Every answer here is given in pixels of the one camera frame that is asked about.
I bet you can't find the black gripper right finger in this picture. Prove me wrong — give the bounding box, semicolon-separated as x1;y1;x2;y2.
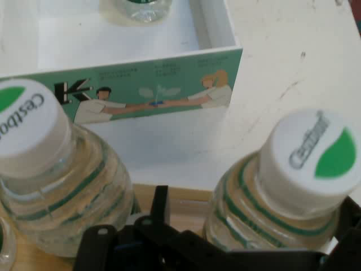
320;195;361;271

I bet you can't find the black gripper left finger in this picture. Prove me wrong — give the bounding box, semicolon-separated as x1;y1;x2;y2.
72;185;226;271

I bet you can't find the clear water bottle green label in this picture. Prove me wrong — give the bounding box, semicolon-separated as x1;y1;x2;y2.
0;77;137;259
202;108;361;252
98;0;173;27

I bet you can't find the wooden tray cream rim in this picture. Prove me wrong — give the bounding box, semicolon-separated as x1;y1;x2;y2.
0;182;339;271

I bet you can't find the white cardboard box green print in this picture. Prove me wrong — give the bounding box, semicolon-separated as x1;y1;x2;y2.
0;0;244;125

